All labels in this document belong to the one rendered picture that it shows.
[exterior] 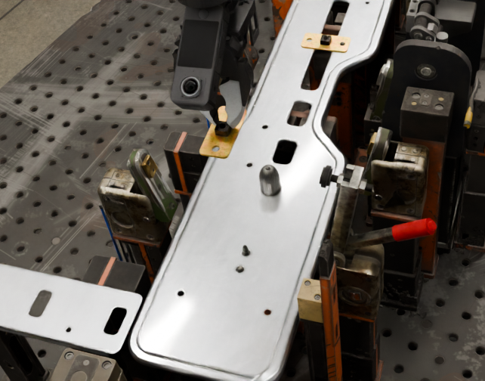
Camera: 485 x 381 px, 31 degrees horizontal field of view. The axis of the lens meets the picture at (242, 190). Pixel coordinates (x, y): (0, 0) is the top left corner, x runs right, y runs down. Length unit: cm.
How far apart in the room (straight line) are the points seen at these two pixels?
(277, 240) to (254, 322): 14
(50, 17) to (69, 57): 132
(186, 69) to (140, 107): 101
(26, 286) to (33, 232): 47
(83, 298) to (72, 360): 15
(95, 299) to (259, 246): 25
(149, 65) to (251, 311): 95
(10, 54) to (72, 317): 216
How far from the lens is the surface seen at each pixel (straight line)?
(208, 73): 95
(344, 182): 108
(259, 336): 121
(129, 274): 133
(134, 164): 128
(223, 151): 107
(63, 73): 210
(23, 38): 341
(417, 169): 129
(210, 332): 122
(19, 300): 133
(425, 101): 131
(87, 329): 127
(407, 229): 113
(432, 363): 153
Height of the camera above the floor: 204
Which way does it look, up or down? 50 degrees down
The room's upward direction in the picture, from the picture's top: 10 degrees counter-clockwise
